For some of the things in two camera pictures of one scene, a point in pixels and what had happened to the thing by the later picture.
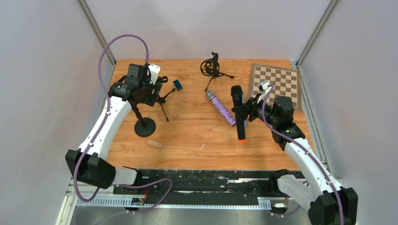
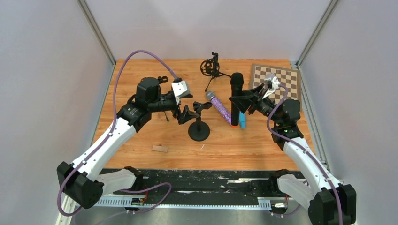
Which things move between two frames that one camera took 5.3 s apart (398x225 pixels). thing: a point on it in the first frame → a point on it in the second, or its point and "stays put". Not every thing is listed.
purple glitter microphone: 210,95 stays put
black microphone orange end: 236,98 → 236,80
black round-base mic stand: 144,127 → 199,131
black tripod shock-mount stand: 210,67 stays put
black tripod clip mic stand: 164,79 stays put
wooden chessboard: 286,82 stays put
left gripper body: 156,94 → 179,110
